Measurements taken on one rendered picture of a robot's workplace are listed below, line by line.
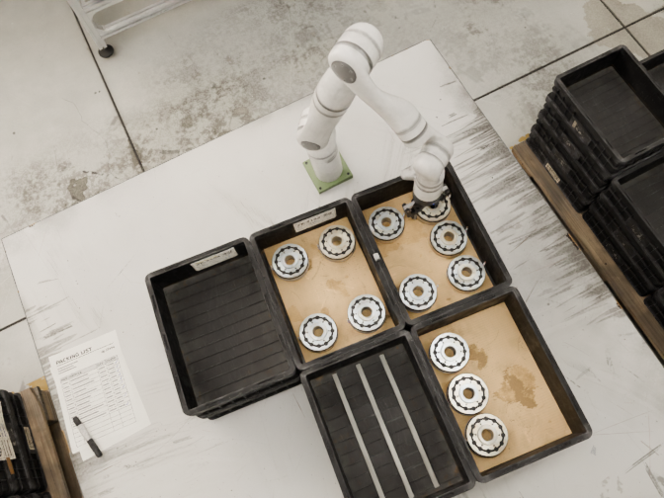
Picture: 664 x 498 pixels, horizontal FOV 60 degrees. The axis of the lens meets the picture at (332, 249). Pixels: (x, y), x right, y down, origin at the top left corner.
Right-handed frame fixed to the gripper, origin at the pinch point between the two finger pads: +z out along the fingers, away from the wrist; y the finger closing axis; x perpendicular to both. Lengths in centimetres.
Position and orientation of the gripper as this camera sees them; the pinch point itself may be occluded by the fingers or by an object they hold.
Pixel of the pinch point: (423, 209)
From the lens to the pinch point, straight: 167.4
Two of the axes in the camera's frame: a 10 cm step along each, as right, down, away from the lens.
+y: 9.0, -4.4, 0.9
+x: -4.4, -8.3, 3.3
